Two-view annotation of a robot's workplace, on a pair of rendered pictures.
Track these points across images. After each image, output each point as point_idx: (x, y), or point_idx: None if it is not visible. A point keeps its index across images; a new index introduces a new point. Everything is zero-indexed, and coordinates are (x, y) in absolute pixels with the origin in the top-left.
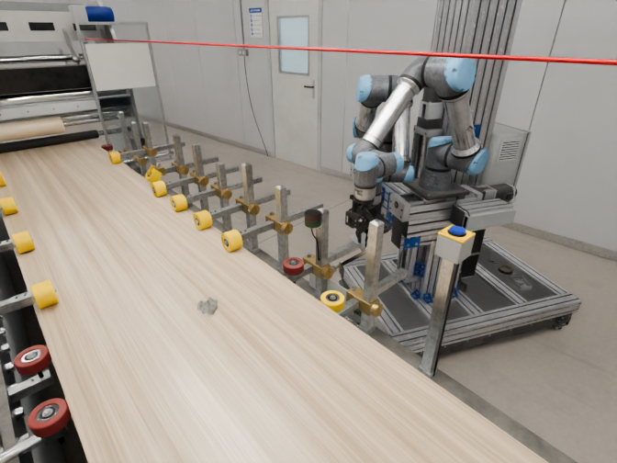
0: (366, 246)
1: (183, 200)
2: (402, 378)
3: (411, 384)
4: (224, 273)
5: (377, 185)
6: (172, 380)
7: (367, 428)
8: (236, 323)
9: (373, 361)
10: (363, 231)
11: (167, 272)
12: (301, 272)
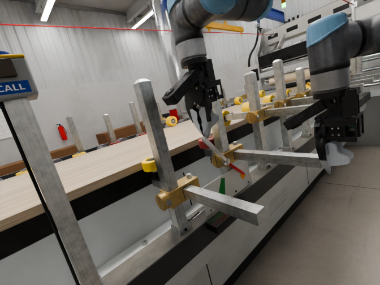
0: (203, 132)
1: (267, 99)
2: (35, 201)
3: (23, 206)
4: (193, 132)
5: (314, 50)
6: (113, 149)
7: (22, 193)
8: (142, 147)
9: (67, 186)
10: (191, 107)
11: (194, 126)
12: (203, 147)
